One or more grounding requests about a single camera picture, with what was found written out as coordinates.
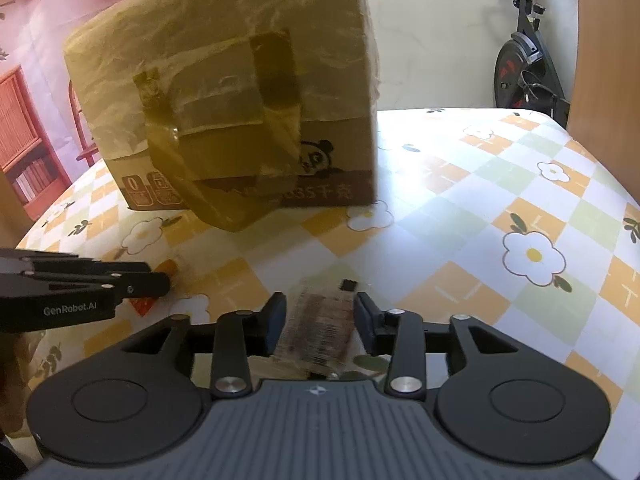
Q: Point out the taped cardboard box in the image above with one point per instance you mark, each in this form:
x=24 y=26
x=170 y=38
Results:
x=225 y=60

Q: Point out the printed room backdrop cloth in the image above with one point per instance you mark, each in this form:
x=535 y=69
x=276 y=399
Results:
x=40 y=35

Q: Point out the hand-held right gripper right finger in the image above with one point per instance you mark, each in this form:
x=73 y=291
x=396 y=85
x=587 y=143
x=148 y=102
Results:
x=365 y=325

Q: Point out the brown wooden panel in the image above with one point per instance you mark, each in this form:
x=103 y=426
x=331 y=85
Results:
x=610 y=60

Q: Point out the clear packet of brown biscuits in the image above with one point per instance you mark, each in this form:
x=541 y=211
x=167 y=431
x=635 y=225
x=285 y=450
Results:
x=320 y=330

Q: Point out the orange snack packet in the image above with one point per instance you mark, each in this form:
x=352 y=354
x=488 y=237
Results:
x=147 y=306

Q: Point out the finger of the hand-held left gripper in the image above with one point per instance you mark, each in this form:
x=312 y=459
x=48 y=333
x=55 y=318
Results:
x=145 y=286
x=75 y=263

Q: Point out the checked floral tablecloth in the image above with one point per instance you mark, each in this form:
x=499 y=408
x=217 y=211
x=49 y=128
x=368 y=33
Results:
x=475 y=220

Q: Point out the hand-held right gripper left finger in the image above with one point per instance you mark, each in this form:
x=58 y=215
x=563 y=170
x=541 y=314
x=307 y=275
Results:
x=274 y=320

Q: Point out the black exercise bike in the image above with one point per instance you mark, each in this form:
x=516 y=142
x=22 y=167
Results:
x=520 y=60

